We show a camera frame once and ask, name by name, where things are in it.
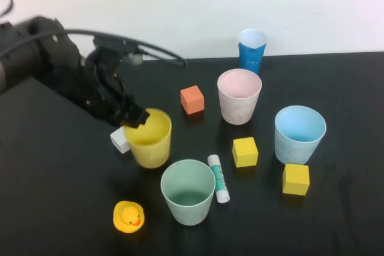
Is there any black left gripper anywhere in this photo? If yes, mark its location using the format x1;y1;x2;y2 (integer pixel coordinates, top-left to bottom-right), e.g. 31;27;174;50
59;46;151;130

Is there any yellow plastic cup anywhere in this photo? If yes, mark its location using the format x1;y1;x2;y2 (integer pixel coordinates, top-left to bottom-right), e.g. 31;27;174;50
123;108;172;169

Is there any pink plastic cup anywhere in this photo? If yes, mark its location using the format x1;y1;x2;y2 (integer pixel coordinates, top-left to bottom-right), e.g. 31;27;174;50
217;68;263;125

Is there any light blue plastic cup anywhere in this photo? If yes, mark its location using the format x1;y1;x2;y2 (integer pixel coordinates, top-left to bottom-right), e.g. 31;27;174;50
274;105;327;165

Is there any white foam cube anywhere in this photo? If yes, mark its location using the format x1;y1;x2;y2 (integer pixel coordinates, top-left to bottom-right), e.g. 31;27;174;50
109;126;132;153

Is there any orange foam cube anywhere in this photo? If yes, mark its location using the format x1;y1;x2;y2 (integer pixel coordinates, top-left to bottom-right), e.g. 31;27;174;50
180;85;206;116

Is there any yellow rubber duck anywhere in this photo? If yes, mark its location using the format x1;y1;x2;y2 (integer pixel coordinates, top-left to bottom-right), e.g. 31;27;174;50
112;200;147;234

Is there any green plastic cup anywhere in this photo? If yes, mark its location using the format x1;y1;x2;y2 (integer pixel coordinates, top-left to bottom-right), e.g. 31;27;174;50
160;159;217;226

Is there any white green glue stick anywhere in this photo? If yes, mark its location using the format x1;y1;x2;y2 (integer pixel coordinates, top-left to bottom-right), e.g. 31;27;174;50
207;153;231;204

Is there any yellow foam cube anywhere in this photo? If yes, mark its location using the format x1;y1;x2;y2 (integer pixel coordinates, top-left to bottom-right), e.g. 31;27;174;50
232;137;259;168
281;162;310;196

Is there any blue taped cone glass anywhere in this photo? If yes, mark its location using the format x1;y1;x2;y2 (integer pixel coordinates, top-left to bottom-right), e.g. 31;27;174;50
238;29;268;74

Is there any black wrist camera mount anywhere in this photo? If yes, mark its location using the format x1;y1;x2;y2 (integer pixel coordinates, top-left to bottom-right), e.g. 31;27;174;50
91;35;145;67

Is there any black cable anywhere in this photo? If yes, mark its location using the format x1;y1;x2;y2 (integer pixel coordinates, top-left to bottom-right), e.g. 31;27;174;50
0;0;14;19
0;29;187;68

